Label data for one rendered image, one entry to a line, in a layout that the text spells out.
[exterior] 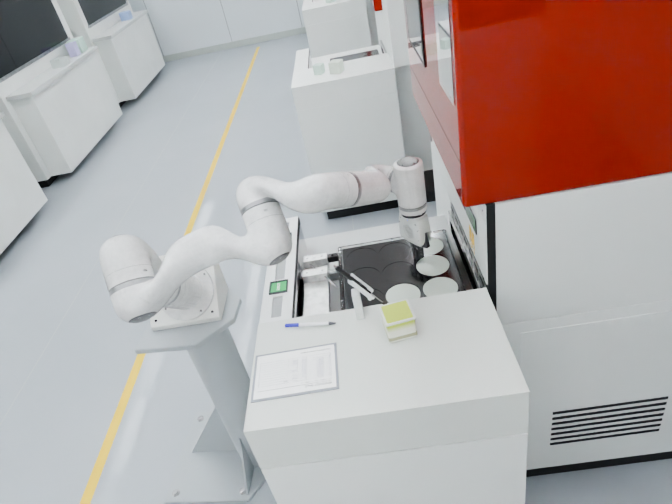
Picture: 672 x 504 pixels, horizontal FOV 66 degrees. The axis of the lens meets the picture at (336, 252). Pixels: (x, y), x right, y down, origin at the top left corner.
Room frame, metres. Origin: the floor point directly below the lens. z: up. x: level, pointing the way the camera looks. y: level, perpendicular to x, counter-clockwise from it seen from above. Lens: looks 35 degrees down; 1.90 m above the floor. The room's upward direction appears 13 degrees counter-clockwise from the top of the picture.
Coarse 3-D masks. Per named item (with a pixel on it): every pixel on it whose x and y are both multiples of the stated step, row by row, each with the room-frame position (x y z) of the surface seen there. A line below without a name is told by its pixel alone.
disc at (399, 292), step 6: (390, 288) 1.19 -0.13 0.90; (396, 288) 1.19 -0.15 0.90; (402, 288) 1.18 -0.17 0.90; (408, 288) 1.18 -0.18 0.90; (414, 288) 1.17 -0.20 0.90; (390, 294) 1.17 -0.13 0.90; (396, 294) 1.16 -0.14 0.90; (402, 294) 1.15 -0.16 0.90; (408, 294) 1.15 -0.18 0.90; (414, 294) 1.14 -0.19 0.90; (390, 300) 1.14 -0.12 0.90; (396, 300) 1.13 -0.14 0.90
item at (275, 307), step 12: (276, 264) 1.36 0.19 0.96; (288, 264) 1.35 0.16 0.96; (276, 276) 1.31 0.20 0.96; (288, 276) 1.29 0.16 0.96; (264, 288) 1.25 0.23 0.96; (288, 288) 1.23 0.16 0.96; (264, 300) 1.20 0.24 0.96; (276, 300) 1.19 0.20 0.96; (288, 300) 1.17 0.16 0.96; (264, 312) 1.14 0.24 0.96; (276, 312) 1.14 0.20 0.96; (288, 312) 1.12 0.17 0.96
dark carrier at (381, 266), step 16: (400, 240) 1.43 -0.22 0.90; (352, 256) 1.40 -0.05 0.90; (368, 256) 1.38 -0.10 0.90; (384, 256) 1.36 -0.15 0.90; (400, 256) 1.34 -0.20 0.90; (448, 256) 1.28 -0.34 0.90; (352, 272) 1.31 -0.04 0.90; (368, 272) 1.30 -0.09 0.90; (384, 272) 1.28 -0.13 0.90; (400, 272) 1.26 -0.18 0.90; (416, 272) 1.24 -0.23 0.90; (448, 272) 1.21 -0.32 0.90; (352, 288) 1.23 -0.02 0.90; (384, 288) 1.20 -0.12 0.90; (352, 304) 1.16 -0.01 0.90; (368, 304) 1.15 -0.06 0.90
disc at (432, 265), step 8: (432, 256) 1.30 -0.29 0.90; (440, 256) 1.29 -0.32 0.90; (416, 264) 1.28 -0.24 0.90; (424, 264) 1.27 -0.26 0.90; (432, 264) 1.26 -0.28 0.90; (440, 264) 1.25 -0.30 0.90; (448, 264) 1.24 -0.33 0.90; (424, 272) 1.23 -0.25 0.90; (432, 272) 1.22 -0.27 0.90; (440, 272) 1.21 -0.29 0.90
